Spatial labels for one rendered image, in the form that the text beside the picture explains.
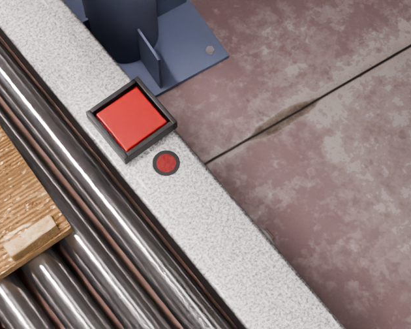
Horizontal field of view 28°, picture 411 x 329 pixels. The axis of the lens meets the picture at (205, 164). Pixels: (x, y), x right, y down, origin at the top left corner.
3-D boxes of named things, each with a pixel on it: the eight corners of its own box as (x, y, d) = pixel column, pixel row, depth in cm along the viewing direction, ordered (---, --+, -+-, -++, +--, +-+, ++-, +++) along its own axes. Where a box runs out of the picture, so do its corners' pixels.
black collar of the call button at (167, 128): (138, 82, 98) (137, 75, 96) (177, 127, 96) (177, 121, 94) (87, 118, 96) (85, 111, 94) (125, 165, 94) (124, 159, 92)
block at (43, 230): (53, 220, 89) (49, 212, 87) (62, 233, 89) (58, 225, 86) (6, 250, 88) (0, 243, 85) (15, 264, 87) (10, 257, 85)
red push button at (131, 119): (137, 90, 97) (136, 85, 96) (167, 126, 96) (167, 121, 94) (96, 119, 96) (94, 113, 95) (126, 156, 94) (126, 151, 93)
